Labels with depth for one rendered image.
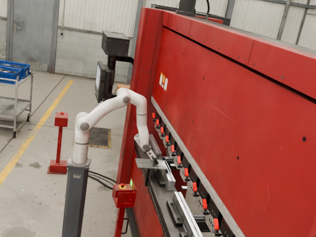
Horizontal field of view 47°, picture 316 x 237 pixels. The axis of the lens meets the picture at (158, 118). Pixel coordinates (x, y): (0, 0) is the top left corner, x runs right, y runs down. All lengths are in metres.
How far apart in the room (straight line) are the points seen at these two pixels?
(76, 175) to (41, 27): 7.48
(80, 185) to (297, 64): 2.16
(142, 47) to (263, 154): 2.38
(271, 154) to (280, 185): 0.15
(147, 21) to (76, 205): 1.91
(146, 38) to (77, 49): 6.47
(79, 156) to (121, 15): 7.23
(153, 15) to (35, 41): 6.82
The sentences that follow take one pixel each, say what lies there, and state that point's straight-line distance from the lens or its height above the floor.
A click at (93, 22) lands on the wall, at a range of 10.04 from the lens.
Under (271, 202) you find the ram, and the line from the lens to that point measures 1.67.
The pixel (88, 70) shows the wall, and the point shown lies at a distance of 10.25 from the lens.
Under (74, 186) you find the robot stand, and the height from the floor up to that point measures 0.80.
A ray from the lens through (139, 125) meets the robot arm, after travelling 3.06.
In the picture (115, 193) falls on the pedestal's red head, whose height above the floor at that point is 0.75.
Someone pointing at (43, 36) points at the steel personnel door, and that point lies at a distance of 10.28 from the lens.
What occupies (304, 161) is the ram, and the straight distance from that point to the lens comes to 1.49.
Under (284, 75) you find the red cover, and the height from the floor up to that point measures 2.20.
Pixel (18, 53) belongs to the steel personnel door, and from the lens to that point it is 10.53.
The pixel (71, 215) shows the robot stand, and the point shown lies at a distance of 3.34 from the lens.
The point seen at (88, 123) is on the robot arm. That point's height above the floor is 1.39.
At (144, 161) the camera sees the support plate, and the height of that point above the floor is 1.00.
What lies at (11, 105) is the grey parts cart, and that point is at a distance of 6.54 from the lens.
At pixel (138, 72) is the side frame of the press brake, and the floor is 1.64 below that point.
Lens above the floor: 2.41
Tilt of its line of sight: 18 degrees down
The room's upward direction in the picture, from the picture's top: 10 degrees clockwise
